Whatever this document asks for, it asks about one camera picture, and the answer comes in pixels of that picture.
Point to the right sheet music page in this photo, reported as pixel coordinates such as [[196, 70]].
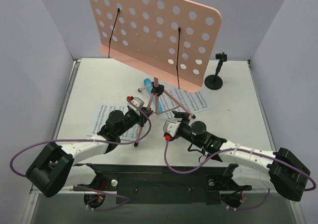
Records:
[[194, 102]]

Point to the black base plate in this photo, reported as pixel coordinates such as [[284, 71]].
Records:
[[158, 185]]

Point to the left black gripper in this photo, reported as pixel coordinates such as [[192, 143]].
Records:
[[143, 116]]

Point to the black microphone stand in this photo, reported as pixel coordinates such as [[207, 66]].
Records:
[[214, 82]]

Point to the left sheet music page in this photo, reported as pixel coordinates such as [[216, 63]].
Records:
[[100, 116]]

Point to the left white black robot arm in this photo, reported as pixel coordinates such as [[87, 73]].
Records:
[[59, 166]]

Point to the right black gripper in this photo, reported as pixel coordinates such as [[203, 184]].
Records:
[[182, 122]]

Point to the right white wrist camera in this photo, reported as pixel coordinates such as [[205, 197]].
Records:
[[170, 128]]

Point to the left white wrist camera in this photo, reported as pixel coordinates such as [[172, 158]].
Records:
[[135, 104]]

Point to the sheet music page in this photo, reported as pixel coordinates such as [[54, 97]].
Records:
[[194, 102], [100, 116]]

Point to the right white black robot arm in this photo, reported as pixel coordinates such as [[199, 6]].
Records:
[[279, 170]]

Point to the pink perforated music stand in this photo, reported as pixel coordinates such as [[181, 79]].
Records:
[[171, 40]]

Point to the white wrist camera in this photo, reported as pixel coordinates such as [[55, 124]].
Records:
[[135, 104], [170, 128]]

